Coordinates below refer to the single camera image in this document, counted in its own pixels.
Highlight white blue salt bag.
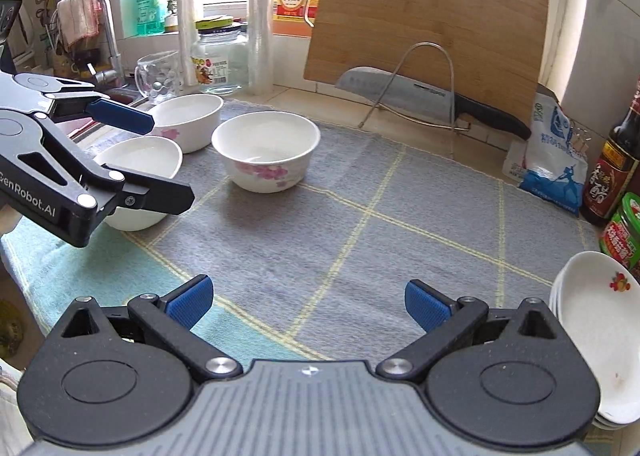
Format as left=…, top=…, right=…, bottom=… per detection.
left=502, top=86, right=588, bottom=216

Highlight pink towel on faucet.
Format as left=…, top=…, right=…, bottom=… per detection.
left=56, top=0, right=101, bottom=48

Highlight grey green checked cloth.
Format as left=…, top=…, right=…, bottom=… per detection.
left=0, top=97, right=640, bottom=456

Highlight bamboo cutting board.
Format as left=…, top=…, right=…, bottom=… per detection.
left=304, top=0, right=548, bottom=122

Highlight green lid sauce jar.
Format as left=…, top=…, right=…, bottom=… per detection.
left=599, top=193, right=640, bottom=280

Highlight white bowl pink flowers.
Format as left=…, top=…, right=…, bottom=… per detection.
left=212, top=110, right=321, bottom=194

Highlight tall plastic wrap roll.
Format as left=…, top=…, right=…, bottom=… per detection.
left=247, top=0, right=273, bottom=95

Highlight santoku knife black handle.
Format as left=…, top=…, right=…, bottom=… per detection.
left=335, top=66, right=532, bottom=141

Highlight metal wire board stand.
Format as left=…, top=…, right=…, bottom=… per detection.
left=357, top=41, right=461, bottom=159

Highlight short plastic wrap roll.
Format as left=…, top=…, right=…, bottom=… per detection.
left=177, top=0, right=198, bottom=90

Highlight small potted plant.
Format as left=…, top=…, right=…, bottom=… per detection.
left=164, top=0, right=178, bottom=34

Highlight glass jar green lid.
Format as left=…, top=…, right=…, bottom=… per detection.
left=190, top=15, right=248, bottom=96

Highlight steel kitchen faucet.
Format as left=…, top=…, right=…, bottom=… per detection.
left=87, top=0, right=125, bottom=88

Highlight dark vinegar bottle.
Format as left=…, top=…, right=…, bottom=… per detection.
left=580, top=88, right=640, bottom=226

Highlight clear glass mug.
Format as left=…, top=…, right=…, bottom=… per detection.
left=134, top=50, right=181, bottom=105

